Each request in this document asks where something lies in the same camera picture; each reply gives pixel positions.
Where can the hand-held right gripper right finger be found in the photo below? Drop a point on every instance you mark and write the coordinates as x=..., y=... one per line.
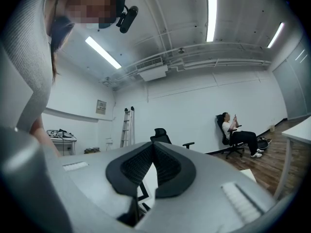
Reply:
x=209, y=193

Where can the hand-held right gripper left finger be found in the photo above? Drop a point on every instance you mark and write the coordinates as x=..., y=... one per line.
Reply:
x=92, y=178

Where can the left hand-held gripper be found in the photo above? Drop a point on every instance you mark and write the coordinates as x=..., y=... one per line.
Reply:
x=150, y=195

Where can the person's left forearm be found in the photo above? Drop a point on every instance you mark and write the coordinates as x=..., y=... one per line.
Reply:
x=42, y=136

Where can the white rectangular table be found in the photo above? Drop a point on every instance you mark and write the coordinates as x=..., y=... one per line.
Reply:
x=248, y=175
x=298, y=130

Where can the small white side table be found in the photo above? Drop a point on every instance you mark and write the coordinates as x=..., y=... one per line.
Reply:
x=62, y=141

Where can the black office chair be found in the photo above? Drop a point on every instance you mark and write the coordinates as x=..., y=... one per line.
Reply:
x=220, y=127
x=160, y=133

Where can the silver folding ladder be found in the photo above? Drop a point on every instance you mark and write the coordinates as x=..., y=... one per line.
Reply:
x=132, y=127

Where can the small yellow bin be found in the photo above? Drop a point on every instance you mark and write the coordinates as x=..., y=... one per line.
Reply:
x=272, y=128

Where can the white ceiling air conditioner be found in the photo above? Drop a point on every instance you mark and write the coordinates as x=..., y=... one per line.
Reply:
x=153, y=73

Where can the long ceiling light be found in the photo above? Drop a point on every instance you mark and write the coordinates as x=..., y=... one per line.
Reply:
x=211, y=16
x=103, y=52
x=275, y=35

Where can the white ceiling pipes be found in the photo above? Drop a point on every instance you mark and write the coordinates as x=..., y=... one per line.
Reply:
x=230, y=61

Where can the frosted glass partition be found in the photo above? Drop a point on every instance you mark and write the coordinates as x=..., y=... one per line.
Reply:
x=294, y=86

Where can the person's grey knit shirt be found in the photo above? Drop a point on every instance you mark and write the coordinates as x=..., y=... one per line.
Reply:
x=24, y=57

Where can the small ceiling-mounted device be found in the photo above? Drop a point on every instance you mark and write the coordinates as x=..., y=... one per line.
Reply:
x=181, y=50

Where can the small white wall box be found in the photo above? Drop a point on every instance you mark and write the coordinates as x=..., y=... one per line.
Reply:
x=109, y=140

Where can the black head-mounted camera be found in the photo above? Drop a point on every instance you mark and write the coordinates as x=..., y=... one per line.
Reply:
x=128, y=19

